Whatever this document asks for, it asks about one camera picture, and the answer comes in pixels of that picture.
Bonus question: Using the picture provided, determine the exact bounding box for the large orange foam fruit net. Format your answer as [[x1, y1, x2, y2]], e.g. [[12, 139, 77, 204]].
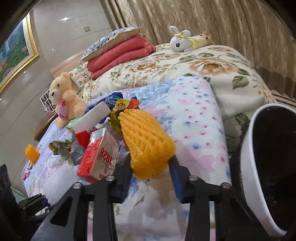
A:
[[119, 109, 176, 180]]

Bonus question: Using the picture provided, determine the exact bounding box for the blue patterned pillow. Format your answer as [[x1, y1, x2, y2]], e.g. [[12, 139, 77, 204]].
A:
[[79, 26, 140, 63]]

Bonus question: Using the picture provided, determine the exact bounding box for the blue snack wrapper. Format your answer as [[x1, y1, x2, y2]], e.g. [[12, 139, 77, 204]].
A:
[[85, 92, 123, 124]]

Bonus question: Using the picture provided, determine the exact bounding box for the red 1928 carton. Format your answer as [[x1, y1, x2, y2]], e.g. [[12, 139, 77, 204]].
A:
[[74, 128, 120, 183]]

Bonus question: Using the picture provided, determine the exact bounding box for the beige teddy bear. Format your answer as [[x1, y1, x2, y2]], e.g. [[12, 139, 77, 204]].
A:
[[49, 72, 86, 128]]

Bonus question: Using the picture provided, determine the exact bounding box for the cream rose floral quilt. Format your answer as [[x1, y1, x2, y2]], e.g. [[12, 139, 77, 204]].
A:
[[78, 44, 276, 147]]

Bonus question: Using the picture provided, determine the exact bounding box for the gold framed landscape painting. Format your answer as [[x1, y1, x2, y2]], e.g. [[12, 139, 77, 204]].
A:
[[0, 13, 39, 94]]

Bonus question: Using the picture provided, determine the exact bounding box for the pink blue floral bedspread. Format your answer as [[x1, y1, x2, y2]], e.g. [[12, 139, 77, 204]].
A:
[[23, 77, 231, 240]]

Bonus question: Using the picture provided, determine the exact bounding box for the folded red blanket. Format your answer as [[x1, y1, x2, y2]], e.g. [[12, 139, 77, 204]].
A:
[[87, 35, 156, 80]]

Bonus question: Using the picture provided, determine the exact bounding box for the dark green foil wrapper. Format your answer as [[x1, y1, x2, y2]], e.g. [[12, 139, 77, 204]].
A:
[[48, 139, 72, 155]]

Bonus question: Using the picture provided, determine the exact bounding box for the white foam block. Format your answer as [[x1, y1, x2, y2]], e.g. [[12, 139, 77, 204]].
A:
[[73, 101, 111, 133]]

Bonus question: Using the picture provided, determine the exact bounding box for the wooden nightstand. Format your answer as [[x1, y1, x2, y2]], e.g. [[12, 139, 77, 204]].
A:
[[34, 114, 58, 142]]

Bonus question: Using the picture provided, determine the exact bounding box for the yellow snack wrapper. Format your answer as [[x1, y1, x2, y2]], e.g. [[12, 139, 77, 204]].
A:
[[108, 98, 130, 133]]

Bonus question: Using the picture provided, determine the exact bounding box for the white bin with black bag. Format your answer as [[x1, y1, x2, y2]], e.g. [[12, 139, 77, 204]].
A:
[[233, 103, 295, 240]]

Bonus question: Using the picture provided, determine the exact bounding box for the green drink carton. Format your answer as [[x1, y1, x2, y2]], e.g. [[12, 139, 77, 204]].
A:
[[66, 118, 80, 134]]

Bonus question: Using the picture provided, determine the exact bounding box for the silver foil wrapper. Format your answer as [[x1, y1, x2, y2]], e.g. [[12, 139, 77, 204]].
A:
[[70, 137, 85, 165]]

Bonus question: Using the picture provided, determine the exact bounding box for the beige patterned curtain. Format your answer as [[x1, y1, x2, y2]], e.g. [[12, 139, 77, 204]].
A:
[[101, 1, 295, 97]]

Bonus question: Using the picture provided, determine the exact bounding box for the photo collage frame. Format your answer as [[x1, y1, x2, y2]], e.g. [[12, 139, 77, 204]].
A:
[[40, 90, 56, 112]]

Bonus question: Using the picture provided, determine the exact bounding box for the yellow bear plush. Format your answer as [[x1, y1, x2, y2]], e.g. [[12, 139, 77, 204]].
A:
[[190, 32, 213, 49]]

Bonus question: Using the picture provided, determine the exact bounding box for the red orange snack wrapper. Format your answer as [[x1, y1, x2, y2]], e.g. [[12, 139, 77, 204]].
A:
[[126, 97, 140, 109]]

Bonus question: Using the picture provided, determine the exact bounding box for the white bunny plush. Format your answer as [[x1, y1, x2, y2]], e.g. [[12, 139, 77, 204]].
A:
[[169, 26, 197, 52]]

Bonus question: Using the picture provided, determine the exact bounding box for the wooden headboard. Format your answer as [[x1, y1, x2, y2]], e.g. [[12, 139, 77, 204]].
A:
[[50, 50, 85, 78]]

